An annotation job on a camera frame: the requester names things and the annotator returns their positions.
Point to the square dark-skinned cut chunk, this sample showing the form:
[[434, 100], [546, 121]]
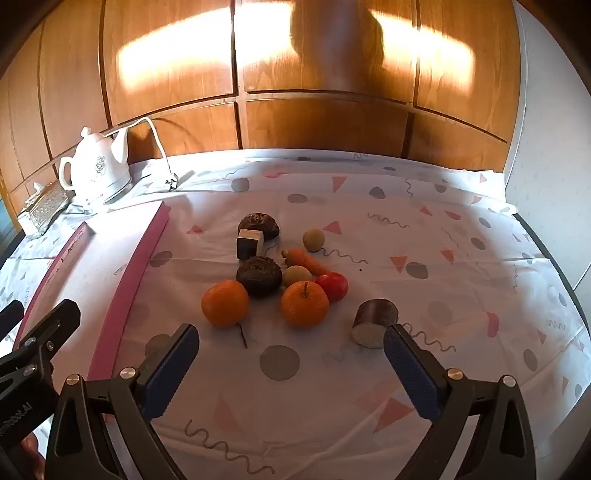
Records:
[[249, 244]]

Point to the patterned white tablecloth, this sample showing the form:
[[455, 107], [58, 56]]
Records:
[[323, 415]]

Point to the dark brown water chestnut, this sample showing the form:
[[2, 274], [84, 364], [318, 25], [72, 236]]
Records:
[[258, 277]]

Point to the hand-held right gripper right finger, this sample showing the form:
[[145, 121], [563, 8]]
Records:
[[411, 376]]

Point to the round dark-skinned cut chunk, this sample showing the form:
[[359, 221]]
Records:
[[374, 318]]

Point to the orange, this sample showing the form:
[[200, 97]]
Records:
[[304, 305], [225, 303]]

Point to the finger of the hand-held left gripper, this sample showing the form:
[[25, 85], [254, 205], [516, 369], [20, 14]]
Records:
[[11, 316], [60, 323]]

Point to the pink tray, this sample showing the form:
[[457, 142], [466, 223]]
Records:
[[134, 277]]

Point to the orange carrot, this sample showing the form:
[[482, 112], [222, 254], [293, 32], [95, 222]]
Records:
[[304, 261]]

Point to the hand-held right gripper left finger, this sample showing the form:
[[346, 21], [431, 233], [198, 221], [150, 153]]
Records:
[[173, 367]]

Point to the red tomato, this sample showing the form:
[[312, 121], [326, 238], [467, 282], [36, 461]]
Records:
[[334, 286]]

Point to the wooden cabinet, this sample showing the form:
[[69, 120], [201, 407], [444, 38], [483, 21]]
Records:
[[323, 69]]

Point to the small beige longan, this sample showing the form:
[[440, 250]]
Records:
[[314, 240], [297, 275]]

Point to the white ceramic electric kettle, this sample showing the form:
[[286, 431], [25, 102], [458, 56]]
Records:
[[97, 170]]

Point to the dark wrinkled avocado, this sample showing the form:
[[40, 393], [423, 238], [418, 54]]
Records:
[[261, 224]]

